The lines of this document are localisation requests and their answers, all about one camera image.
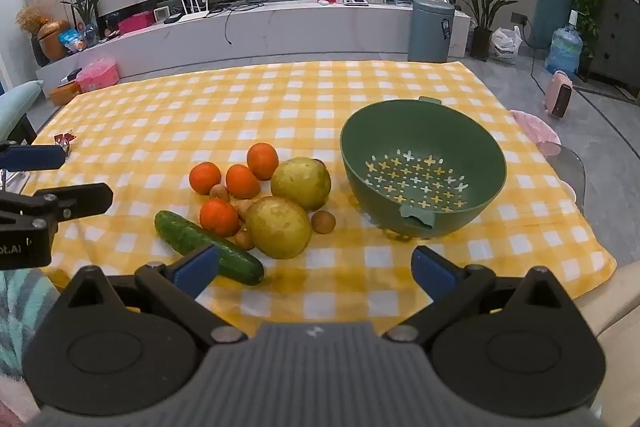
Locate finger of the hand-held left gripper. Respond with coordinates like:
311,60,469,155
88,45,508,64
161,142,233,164
0,183,114,229
0,142,69,170

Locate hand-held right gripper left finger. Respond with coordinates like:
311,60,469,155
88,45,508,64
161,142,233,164
50,243,248,348

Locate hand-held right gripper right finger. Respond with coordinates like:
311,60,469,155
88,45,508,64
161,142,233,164
382,246,583,348

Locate green cucumber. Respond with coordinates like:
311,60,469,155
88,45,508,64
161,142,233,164
154,210,265,286

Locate orange mandarin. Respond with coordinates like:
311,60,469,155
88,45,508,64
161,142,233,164
199,198,240,238
247,142,280,181
189,162,222,196
225,164,261,200

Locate yellow apple with red blush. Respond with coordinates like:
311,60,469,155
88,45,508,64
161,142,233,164
245,196,313,259

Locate yellow-green apple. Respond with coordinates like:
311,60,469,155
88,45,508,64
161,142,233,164
270,157,332,212

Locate green colander bowl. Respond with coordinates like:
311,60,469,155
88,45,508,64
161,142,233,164
340,96,507,240

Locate light blue cushion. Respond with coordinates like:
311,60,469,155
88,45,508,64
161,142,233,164
0,80,45,138

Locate teal patterned cloth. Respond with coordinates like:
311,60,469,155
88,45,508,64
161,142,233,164
0,268,61,378

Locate brown round vase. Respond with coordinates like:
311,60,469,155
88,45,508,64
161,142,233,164
37,19,71,62

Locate blue snack packet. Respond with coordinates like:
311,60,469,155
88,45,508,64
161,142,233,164
57,27,86,52

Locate dried yellow flowers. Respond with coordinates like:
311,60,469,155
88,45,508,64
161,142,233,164
15,2,51,32

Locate thin-leaf green plant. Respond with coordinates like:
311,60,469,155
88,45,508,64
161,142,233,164
60,0,107,48

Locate pink rectangular box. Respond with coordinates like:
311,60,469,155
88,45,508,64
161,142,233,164
118,12,156,34

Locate clear plastic chair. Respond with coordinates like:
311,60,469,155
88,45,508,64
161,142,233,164
545,142,587,212

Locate yellow checkered tablecloth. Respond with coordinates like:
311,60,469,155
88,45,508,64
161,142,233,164
22,61,618,333

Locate beige chair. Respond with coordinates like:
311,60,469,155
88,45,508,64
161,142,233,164
575,262,640,427

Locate pink space heater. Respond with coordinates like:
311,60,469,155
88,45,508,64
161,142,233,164
544,70,575,118

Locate white router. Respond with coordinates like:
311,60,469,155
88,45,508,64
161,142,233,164
179,0,211,18

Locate white plastic bag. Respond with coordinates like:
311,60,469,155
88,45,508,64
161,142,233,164
489,26,523,65

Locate tall-leaf potted plant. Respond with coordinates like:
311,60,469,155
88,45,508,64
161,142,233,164
446,0,532,62

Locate grey-blue trash bin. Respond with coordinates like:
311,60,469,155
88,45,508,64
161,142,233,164
407,0,456,64

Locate blue water jug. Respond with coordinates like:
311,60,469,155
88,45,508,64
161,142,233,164
545,10,584,78

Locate white marble television console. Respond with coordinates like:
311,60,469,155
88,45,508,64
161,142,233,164
35,0,473,98

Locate dark grey cabinet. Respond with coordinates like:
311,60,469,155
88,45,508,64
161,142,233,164
587,0,640,100

